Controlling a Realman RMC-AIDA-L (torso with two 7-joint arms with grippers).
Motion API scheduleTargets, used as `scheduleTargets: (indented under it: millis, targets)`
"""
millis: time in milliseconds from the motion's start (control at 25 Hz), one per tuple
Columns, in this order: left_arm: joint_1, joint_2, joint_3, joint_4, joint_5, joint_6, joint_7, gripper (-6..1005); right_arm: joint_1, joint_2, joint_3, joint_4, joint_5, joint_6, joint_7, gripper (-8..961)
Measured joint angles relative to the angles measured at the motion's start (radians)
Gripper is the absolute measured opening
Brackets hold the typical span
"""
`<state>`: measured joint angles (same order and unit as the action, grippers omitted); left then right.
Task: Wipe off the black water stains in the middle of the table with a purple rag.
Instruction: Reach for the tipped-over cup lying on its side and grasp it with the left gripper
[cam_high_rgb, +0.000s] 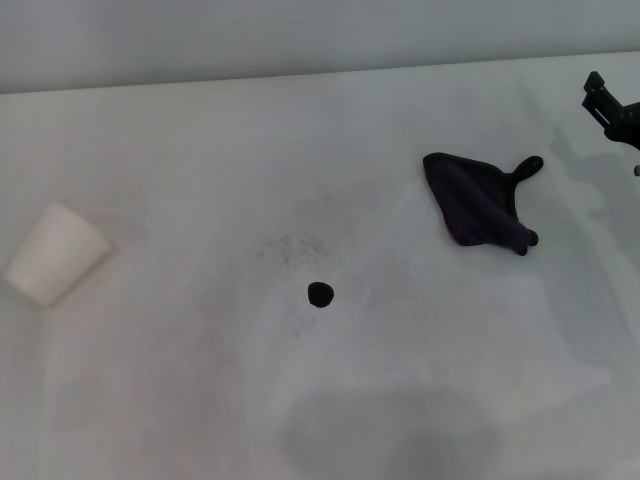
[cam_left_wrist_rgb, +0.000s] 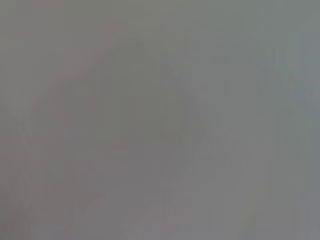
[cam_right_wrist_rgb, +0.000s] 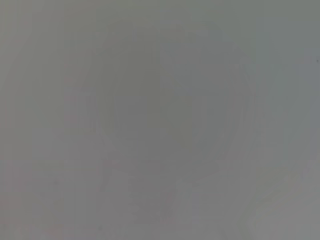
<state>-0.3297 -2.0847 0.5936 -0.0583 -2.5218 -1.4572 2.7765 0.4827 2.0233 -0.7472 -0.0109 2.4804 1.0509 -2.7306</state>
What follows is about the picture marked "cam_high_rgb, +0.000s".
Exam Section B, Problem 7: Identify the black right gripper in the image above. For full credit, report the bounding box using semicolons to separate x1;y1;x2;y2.
581;70;640;152

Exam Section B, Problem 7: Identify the purple rag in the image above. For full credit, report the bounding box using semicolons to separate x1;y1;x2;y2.
422;152;545;257

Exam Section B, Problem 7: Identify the white paper cup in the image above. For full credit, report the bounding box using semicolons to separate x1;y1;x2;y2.
3;202;114;309

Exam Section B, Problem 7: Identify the black water stain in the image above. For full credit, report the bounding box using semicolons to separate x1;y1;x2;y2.
306;281;335;309

